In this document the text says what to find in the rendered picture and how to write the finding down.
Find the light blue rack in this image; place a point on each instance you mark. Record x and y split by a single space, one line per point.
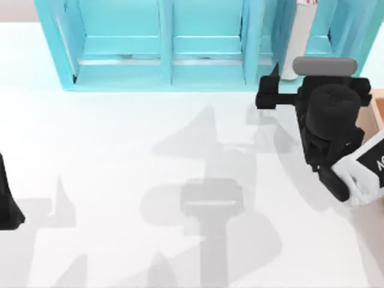
204 45

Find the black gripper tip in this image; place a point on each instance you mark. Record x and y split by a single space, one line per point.
8 204

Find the shallow salmon box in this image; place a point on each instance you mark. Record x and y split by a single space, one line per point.
369 120

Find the pale grey rounded box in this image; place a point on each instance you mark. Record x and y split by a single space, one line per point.
325 66

